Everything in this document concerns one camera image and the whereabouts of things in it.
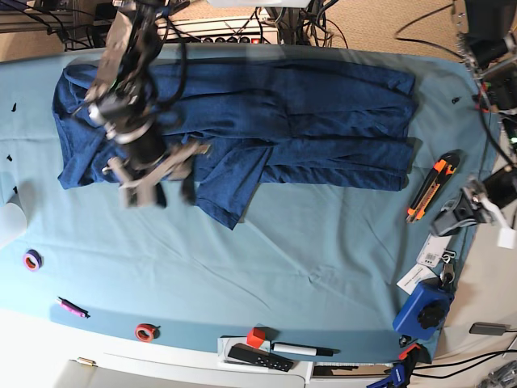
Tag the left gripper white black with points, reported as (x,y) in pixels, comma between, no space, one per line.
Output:
(470,208)

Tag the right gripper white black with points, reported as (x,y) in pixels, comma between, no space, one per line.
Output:
(140,188)

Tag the dark blue t-shirt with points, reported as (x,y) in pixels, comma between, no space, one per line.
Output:
(292,121)

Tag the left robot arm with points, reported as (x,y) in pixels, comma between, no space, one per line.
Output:
(487,46)

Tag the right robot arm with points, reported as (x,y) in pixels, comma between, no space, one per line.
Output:
(123,98)

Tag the orange black utility knife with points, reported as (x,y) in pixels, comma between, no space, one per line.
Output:
(441,172)

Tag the white packaged item blister card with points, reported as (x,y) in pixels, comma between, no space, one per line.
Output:
(432,250)

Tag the metal carabiner keys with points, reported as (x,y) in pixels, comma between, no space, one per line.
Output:
(447,275)

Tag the white paper card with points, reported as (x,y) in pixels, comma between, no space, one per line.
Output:
(414,276)

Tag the orange black clamp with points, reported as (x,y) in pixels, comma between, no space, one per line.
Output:
(412,350)
(479,100)

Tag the blue box black knob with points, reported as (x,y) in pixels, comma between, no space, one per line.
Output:
(424,312)

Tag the grey adapter box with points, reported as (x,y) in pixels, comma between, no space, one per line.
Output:
(494,329)

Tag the red tape roll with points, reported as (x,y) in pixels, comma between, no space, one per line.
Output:
(146,332)

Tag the light blue table cloth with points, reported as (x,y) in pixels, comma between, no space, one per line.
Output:
(319,265)

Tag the pink marker pen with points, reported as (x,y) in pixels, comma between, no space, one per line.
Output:
(73,309)

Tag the purple tape roll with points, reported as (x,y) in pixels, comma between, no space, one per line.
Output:
(32,260)

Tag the orange black lower clamp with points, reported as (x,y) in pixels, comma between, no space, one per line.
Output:
(412,350)

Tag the red cube block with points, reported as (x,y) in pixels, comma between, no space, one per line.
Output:
(255,338)

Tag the white paper roll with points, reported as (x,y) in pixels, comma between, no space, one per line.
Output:
(13,223)

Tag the black remote control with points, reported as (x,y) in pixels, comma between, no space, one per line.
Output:
(260,358)

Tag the blue black clamp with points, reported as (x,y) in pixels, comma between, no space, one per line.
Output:
(399,376)

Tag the white black marker pen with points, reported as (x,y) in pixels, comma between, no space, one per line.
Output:
(302,350)

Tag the white book under remote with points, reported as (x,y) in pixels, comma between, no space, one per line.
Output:
(224,343)

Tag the white power strip red switch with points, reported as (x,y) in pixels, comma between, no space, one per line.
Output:
(229,39)

